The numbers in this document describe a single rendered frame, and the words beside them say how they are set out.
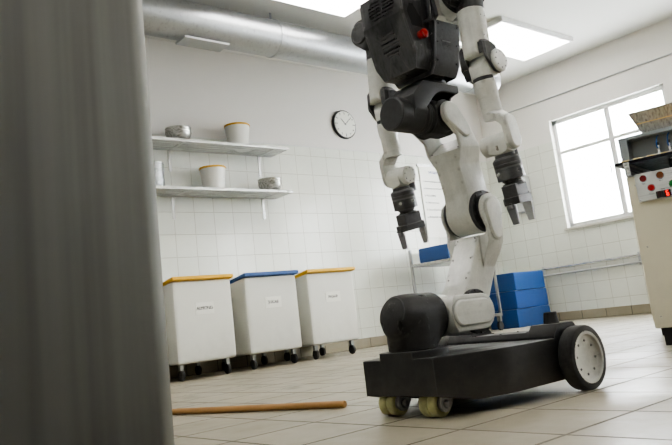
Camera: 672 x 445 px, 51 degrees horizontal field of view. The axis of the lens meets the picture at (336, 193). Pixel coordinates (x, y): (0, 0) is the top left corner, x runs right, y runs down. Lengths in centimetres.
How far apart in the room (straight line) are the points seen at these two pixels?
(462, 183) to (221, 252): 432
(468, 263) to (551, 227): 646
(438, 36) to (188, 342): 367
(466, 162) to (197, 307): 349
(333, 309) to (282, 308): 55
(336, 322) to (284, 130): 207
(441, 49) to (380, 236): 544
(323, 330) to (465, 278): 397
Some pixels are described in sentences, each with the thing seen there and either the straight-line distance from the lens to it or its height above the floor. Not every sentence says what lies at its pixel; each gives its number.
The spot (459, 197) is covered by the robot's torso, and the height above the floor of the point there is 66.
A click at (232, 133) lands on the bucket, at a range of 659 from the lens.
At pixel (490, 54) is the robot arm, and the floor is 107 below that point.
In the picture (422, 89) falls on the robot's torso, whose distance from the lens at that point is 237.
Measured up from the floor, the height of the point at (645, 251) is 46.
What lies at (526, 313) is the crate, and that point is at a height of 14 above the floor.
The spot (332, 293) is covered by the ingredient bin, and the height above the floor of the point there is 55.
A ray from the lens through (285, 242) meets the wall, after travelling 692.
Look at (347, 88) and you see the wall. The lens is 796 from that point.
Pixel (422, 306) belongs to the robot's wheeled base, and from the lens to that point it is 215.
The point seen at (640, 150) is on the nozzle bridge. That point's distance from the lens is 467.
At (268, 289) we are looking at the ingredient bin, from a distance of 594.
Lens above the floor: 30
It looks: 10 degrees up
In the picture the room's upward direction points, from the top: 7 degrees counter-clockwise
